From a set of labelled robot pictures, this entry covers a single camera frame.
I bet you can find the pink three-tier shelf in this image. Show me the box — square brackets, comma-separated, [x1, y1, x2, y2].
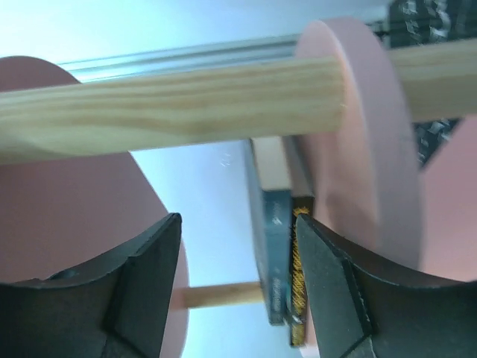
[1, 18, 476, 357]

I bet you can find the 169-Storey Treehouse black book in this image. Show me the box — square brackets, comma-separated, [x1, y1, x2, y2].
[282, 136, 316, 348]

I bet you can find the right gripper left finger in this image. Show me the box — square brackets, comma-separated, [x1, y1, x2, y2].
[1, 213, 182, 357]

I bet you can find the aluminium rail frame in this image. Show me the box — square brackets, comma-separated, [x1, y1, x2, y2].
[60, 34, 299, 83]

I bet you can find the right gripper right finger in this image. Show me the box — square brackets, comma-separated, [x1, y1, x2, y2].
[296, 214, 476, 357]

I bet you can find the Nineteen Eighty-Four blue book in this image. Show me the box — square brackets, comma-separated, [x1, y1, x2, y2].
[244, 136, 291, 325]

